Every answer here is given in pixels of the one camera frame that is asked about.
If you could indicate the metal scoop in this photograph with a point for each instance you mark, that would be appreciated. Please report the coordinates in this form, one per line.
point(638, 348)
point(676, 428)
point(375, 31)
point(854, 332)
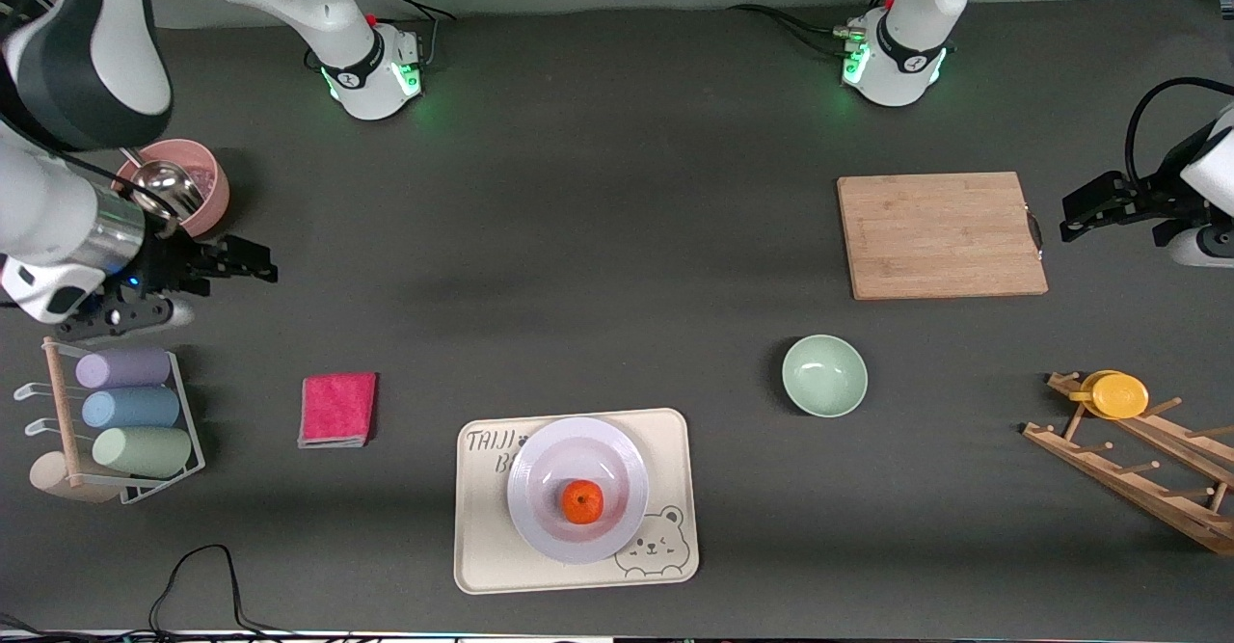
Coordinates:
point(174, 185)

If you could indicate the pink bowl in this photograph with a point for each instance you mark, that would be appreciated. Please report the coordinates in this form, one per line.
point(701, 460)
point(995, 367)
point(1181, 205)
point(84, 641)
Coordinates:
point(207, 200)

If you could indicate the pale green cylindrical cup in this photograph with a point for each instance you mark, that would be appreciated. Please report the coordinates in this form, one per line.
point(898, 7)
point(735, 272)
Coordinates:
point(145, 450)

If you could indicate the cream tray with bear print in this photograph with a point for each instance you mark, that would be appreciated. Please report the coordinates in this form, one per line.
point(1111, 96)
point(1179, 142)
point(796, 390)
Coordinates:
point(482, 547)

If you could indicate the white round plate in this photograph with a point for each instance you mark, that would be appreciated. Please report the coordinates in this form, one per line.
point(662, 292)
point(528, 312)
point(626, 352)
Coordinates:
point(578, 450)

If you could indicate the pale green bowl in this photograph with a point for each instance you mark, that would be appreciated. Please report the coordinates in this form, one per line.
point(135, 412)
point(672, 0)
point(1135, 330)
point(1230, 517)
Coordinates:
point(824, 378)

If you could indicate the wooden rack rod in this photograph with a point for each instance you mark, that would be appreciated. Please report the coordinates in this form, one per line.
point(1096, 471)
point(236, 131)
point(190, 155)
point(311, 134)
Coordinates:
point(63, 412)

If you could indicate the pale blue cylindrical cup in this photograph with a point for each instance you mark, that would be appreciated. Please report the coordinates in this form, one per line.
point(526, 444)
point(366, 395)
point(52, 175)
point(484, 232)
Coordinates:
point(130, 408)

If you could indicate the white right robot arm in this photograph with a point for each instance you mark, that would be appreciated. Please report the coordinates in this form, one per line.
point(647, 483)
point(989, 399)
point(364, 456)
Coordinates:
point(87, 55)

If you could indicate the orange fruit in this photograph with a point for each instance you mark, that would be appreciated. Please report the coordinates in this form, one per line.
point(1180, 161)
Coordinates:
point(583, 503)

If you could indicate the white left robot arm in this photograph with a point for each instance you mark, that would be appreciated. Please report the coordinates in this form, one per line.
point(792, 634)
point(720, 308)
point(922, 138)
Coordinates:
point(906, 55)

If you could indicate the yellow cup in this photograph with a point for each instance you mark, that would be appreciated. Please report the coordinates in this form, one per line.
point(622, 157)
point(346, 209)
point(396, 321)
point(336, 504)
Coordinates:
point(1118, 395)

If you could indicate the wooden cutting board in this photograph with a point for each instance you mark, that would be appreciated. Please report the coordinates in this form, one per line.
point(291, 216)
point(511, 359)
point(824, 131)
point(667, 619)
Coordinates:
point(935, 238)

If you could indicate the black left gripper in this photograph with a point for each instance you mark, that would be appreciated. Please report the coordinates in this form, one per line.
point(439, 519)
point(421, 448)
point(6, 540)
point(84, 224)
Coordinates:
point(1161, 199)

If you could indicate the pale purple cylindrical cup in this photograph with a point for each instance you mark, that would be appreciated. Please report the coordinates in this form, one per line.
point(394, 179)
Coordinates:
point(125, 368)

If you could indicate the pink folded cloth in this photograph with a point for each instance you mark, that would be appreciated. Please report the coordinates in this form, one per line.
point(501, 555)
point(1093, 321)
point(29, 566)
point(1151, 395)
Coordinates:
point(337, 407)

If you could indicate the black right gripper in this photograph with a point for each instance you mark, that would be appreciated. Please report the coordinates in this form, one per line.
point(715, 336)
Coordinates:
point(170, 265)

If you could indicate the wooden peg drying rack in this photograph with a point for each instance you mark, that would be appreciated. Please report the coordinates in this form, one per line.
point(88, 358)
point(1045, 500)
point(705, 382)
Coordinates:
point(1109, 474)

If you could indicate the beige cup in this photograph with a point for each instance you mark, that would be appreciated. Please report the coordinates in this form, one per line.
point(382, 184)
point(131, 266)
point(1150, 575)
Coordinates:
point(53, 479)

